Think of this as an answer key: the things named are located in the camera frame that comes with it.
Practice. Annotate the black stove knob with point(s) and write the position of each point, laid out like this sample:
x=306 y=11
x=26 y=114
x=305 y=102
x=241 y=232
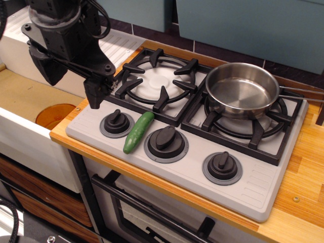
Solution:
x=166 y=145
x=116 y=125
x=222 y=168

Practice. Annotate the teal cabinet right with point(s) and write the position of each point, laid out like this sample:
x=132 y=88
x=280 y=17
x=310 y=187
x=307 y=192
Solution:
x=286 y=32

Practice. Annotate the black oven door handle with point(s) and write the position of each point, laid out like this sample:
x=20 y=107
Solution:
x=119 y=195

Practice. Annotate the white oven door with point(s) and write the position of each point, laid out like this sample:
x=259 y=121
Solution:
x=188 y=216

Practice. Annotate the wooden drawer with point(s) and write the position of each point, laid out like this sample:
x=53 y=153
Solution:
x=51 y=216
x=48 y=191

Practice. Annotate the wooden drawer front lower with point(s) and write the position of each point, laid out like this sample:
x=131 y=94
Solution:
x=51 y=216

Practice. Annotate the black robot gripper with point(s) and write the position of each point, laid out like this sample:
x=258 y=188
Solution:
x=71 y=42

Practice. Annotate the stainless steel pan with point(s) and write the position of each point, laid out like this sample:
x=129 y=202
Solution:
x=245 y=91

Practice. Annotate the black burner grate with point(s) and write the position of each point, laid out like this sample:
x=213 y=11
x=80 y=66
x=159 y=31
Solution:
x=163 y=84
x=270 y=138

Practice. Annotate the grey toy stove top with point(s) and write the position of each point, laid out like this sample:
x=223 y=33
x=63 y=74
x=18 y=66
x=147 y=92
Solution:
x=253 y=195

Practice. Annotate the green toy pickle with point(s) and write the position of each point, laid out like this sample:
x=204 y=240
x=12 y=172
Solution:
x=138 y=131

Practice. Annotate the black right burner grate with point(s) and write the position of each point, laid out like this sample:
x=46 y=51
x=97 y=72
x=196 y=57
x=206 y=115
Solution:
x=270 y=138

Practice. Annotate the black left stove knob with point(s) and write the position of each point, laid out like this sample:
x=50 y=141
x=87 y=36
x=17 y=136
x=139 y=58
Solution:
x=116 y=125

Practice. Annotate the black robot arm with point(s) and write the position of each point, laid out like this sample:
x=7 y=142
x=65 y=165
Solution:
x=60 y=7

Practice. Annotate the black middle stove knob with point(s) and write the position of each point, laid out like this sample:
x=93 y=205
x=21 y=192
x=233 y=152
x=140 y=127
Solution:
x=166 y=145

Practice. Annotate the wooden drawer front upper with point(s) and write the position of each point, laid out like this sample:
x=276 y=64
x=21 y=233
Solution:
x=48 y=191

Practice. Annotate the black left burner grate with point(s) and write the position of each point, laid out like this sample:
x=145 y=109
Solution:
x=163 y=84

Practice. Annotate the white toy sink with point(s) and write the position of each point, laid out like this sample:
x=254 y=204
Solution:
x=24 y=94

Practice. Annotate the black right stove knob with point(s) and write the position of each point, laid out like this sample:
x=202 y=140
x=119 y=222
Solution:
x=222 y=168

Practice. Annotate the orange plastic plate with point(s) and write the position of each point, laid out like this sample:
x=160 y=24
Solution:
x=53 y=115

